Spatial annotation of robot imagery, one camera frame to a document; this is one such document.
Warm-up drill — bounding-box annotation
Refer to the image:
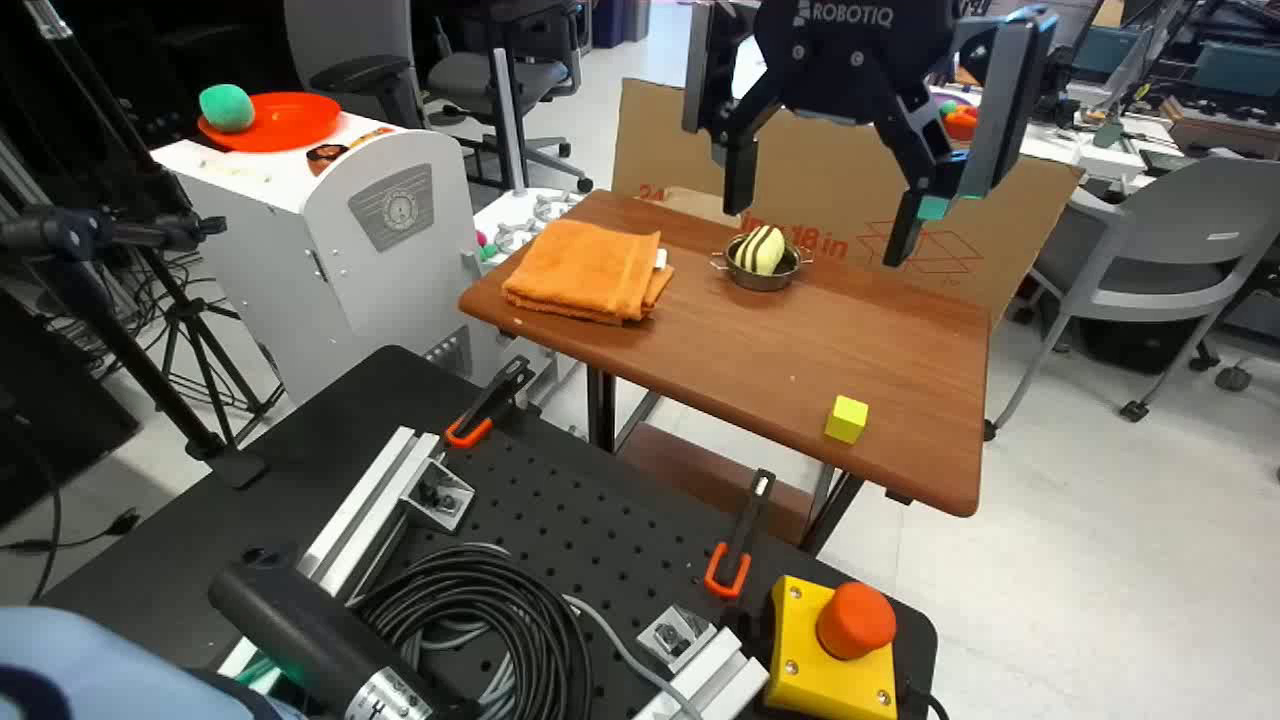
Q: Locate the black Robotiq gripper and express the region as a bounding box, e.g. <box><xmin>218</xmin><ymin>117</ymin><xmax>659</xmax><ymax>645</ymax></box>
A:
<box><xmin>716</xmin><ymin>0</ymin><xmax>969</xmax><ymax>269</ymax></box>

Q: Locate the yellow cube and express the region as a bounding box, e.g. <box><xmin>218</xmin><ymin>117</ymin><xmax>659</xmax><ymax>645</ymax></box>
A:
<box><xmin>820</xmin><ymin>391</ymin><xmax>874</xmax><ymax>448</ymax></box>

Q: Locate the yellow striped ball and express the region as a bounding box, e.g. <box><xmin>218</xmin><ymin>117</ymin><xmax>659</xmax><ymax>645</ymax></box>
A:
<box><xmin>729</xmin><ymin>222</ymin><xmax>791</xmax><ymax>281</ymax></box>

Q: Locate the small dark bowl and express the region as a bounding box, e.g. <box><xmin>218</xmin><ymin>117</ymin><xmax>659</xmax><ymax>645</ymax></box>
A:
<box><xmin>719</xmin><ymin>237</ymin><xmax>810</xmax><ymax>292</ymax></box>

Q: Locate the brown cardboard panel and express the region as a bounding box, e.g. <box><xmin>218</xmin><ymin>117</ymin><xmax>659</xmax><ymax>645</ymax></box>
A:
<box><xmin>609</xmin><ymin>78</ymin><xmax>1087</xmax><ymax>325</ymax></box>

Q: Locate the folded orange towel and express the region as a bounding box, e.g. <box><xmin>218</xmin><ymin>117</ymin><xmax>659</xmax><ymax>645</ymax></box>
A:
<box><xmin>498</xmin><ymin>217</ymin><xmax>674</xmax><ymax>327</ymax></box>

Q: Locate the grey plastic chair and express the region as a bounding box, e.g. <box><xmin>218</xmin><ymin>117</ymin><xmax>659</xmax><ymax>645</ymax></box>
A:
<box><xmin>985</xmin><ymin>157</ymin><xmax>1280</xmax><ymax>445</ymax></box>

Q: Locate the black office chair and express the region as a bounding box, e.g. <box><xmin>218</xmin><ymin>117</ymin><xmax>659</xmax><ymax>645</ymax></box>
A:
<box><xmin>420</xmin><ymin>0</ymin><xmax>598</xmax><ymax>197</ymax></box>

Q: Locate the black perforated robot table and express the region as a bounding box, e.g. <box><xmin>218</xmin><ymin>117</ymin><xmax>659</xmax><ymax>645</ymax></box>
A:
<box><xmin>36</xmin><ymin>346</ymin><xmax>945</xmax><ymax>720</ymax></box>

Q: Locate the yellow emergency stop box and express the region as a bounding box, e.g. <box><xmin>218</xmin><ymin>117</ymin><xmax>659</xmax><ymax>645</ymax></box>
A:
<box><xmin>758</xmin><ymin>573</ymin><xmax>905</xmax><ymax>720</ymax></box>

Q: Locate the white toy kitchen unit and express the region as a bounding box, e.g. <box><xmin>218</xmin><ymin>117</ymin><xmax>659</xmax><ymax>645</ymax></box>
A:
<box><xmin>149</xmin><ymin>120</ymin><xmax>489</xmax><ymax>403</ymax></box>

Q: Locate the orange plate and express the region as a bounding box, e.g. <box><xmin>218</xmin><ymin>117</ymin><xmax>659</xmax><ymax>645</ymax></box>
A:
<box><xmin>197</xmin><ymin>88</ymin><xmax>348</xmax><ymax>157</ymax></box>

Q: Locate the green ball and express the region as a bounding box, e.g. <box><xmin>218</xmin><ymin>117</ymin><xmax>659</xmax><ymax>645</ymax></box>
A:
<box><xmin>197</xmin><ymin>80</ymin><xmax>260</xmax><ymax>138</ymax></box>

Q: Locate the black cylinder metal tip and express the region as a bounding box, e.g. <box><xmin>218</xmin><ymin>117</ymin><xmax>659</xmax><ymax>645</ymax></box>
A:
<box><xmin>207</xmin><ymin>555</ymin><xmax>442</xmax><ymax>720</ymax></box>

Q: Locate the black tripod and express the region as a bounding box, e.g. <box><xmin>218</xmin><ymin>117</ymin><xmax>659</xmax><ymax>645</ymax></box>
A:
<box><xmin>0</xmin><ymin>206</ymin><xmax>290</xmax><ymax>463</ymax></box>

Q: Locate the light blue rounded object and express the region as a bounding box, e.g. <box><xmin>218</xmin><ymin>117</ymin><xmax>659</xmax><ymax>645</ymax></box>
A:
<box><xmin>0</xmin><ymin>603</ymin><xmax>240</xmax><ymax>720</ymax></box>

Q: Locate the table frame with lower shelf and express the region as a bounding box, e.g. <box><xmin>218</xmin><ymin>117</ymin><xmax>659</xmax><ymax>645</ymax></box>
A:
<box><xmin>578</xmin><ymin>365</ymin><xmax>872</xmax><ymax>555</ymax></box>

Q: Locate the black clamp orange handle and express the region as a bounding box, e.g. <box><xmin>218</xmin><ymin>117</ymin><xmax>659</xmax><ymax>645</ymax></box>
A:
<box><xmin>701</xmin><ymin>468</ymin><xmax>779</xmax><ymax>603</ymax></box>
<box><xmin>440</xmin><ymin>352</ymin><xmax>536</xmax><ymax>458</ymax></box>

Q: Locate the small metal bracket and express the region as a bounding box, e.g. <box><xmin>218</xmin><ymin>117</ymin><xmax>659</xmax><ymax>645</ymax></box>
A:
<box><xmin>630</xmin><ymin>603</ymin><xmax>719</xmax><ymax>674</ymax></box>
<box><xmin>406</xmin><ymin>463</ymin><xmax>478</xmax><ymax>529</ymax></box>

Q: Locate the aluminium extrusion rail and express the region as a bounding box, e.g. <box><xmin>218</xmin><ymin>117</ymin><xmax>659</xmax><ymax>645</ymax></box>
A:
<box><xmin>290</xmin><ymin>425</ymin><xmax>450</xmax><ymax>608</ymax></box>
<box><xmin>634</xmin><ymin>622</ymin><xmax>775</xmax><ymax>720</ymax></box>

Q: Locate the coiled black cable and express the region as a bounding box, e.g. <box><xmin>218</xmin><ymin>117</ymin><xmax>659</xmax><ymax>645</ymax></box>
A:
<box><xmin>348</xmin><ymin>539</ymin><xmax>595</xmax><ymax>720</ymax></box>

